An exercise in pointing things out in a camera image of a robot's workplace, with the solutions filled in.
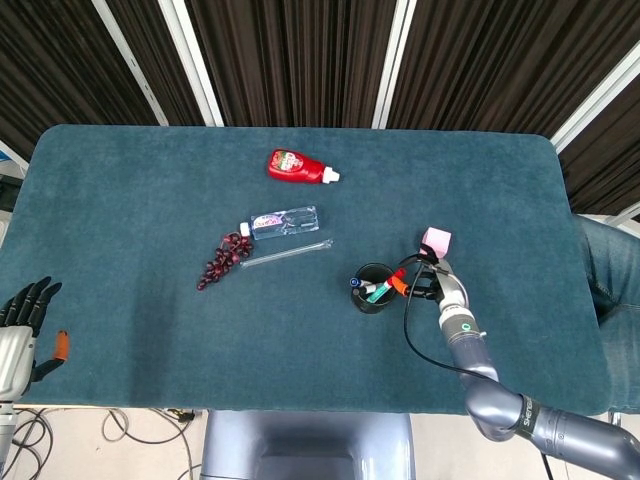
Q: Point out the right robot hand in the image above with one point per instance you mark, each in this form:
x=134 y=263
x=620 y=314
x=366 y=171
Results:
x=450 y=290

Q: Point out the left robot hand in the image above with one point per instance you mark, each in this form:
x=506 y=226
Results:
x=12 y=345

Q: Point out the red capped green marker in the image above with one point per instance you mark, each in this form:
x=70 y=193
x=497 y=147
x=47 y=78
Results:
x=382 y=291

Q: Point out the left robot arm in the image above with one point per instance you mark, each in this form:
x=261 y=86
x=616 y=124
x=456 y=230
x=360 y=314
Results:
x=6 y=425

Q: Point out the black capped white marker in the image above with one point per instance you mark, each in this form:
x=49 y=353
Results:
x=370 y=289

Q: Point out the black mesh pen holder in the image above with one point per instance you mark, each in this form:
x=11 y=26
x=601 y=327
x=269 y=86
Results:
x=370 y=307

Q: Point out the blue capped white marker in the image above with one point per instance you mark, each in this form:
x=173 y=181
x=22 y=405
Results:
x=355 y=282

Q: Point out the pink cube block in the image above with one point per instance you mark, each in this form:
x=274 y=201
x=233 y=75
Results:
x=436 y=239

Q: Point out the teal fabric table mat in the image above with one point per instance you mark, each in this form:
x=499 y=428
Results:
x=300 y=340

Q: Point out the clear glass test tube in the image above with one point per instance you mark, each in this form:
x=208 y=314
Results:
x=285 y=255

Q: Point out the clear plastic water bottle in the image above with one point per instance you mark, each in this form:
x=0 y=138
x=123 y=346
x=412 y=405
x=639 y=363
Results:
x=285 y=223

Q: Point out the floor power strip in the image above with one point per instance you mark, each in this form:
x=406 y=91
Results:
x=182 y=415

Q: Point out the red ketchup squeeze bottle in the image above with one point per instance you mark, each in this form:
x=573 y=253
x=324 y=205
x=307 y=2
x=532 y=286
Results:
x=292 y=167

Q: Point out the blue grey robot torso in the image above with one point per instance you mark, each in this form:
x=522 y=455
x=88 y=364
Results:
x=307 y=445

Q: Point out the dark red grape bunch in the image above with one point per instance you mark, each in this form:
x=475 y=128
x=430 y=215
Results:
x=222 y=262

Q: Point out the dark brown pleated curtain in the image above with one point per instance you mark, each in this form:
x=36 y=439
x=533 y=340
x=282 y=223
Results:
x=300 y=60

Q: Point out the white partition post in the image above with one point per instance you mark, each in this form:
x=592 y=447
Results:
x=394 y=62
x=131 y=62
x=194 y=62
x=595 y=97

